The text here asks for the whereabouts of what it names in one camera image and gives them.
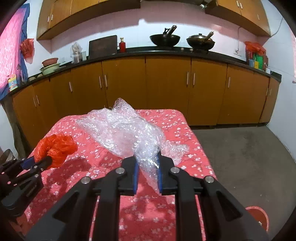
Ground red plastic bag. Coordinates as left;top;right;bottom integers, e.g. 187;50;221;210
20;39;35;64
34;133;78;169

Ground orange bag with groceries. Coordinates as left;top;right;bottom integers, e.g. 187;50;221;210
244;41;268;71

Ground hanging red plastic bag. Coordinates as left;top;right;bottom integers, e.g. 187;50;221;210
20;39;35;64

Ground lower wooden kitchen cabinets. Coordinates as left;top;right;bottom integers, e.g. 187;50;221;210
12;56;280;149

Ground colourful small box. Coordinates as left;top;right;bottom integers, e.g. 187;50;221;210
8;74;18;92

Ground wooden cabinet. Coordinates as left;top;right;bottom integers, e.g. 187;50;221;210
37;0;140;41
205;0;271;37

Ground red bottle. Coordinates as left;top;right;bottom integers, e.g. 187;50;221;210
119;37;126;53

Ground clear bubble wrap sheet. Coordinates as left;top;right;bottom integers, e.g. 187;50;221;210
76;98;189;193

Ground red plastic trash bin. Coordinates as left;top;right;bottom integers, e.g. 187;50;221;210
245;206;269;232

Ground black wok with spatula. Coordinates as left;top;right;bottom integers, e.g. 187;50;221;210
149;25;180;47

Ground upper right wooden cabinet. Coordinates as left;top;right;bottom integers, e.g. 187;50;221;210
205;0;271;37

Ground stacked green red basins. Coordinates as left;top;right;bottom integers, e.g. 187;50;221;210
40;58;60;75

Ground black countertop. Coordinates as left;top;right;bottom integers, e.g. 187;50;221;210
8;47;282;96

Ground pink floral curtain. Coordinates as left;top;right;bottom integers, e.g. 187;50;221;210
1;4;30;99

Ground clear bag with jars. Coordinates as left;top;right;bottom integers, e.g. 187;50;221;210
70;42;87;64

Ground dark cutting board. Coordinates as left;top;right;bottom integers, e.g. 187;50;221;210
88;35;117;59

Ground upper left wooden cabinet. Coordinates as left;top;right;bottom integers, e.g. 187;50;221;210
37;0;140;41

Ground black lidded wok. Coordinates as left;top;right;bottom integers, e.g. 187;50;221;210
187;31;215;51

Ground red floral tablecloth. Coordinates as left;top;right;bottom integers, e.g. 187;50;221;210
20;109;214;240

